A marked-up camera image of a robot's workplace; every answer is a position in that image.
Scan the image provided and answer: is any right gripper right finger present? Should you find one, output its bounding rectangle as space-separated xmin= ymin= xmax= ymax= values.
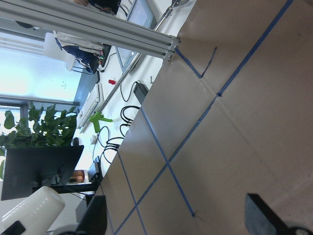
xmin=245 ymin=193 xmax=293 ymax=235

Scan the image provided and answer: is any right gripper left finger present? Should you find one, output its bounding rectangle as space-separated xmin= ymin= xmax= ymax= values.
xmin=74 ymin=195 xmax=108 ymax=235

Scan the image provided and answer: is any black monitor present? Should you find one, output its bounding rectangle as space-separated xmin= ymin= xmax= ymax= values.
xmin=1 ymin=145 xmax=84 ymax=201

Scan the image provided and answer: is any green potted plant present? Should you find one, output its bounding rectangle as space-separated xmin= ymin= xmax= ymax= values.
xmin=0 ymin=102 xmax=78 ymax=179

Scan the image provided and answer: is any green grabber tool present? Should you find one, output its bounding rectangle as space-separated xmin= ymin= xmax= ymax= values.
xmin=89 ymin=112 xmax=113 ymax=133

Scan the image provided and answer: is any white keyboard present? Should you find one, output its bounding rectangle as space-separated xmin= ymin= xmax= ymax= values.
xmin=76 ymin=83 xmax=104 ymax=129

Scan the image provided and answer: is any black power adapter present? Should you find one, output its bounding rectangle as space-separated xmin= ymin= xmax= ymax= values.
xmin=133 ymin=82 xmax=149 ymax=104

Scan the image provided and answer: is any blue teach pendant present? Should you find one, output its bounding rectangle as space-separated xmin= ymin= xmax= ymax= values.
xmin=115 ymin=0 xmax=153 ymax=73

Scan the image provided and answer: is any aluminium frame post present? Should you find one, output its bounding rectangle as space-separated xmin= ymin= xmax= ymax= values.
xmin=0 ymin=0 xmax=180 ymax=59

